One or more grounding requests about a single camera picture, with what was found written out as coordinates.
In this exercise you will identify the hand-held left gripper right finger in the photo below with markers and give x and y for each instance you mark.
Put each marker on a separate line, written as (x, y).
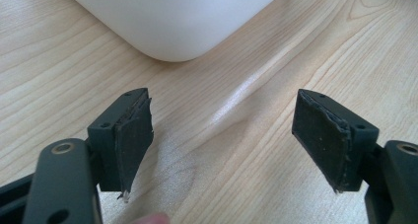
(328, 141)

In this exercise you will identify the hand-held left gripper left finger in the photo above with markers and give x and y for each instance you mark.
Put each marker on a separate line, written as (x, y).
(126, 145)

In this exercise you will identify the white plastic container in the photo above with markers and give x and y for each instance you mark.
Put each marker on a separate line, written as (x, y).
(174, 20)

